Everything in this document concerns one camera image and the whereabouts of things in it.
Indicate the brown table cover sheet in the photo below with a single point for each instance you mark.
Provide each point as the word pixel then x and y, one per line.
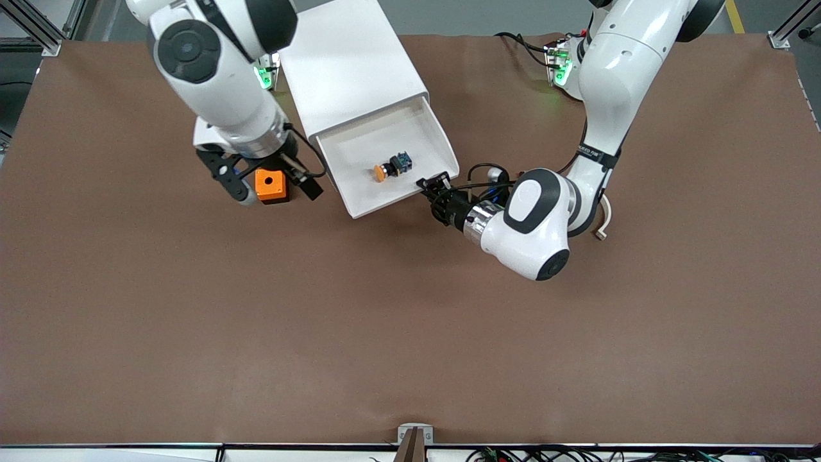
pixel 321 321

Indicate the brown pole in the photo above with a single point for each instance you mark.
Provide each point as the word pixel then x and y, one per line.
pixel 412 449

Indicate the orange square box with hole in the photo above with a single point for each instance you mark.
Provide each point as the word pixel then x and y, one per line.
pixel 272 186

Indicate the orange push button switch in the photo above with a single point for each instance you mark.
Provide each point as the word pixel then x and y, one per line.
pixel 388 168

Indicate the aluminium frame profile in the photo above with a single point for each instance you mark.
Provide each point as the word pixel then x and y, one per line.
pixel 35 25
pixel 786 32

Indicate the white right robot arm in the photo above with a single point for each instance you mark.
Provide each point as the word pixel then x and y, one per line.
pixel 218 83

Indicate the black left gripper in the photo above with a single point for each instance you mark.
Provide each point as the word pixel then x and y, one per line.
pixel 453 206

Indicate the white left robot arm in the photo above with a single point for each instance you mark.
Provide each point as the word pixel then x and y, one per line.
pixel 616 64

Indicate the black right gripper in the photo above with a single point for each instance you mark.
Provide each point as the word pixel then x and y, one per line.
pixel 287 160

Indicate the grey metal bracket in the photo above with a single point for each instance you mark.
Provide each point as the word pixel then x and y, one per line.
pixel 405 431

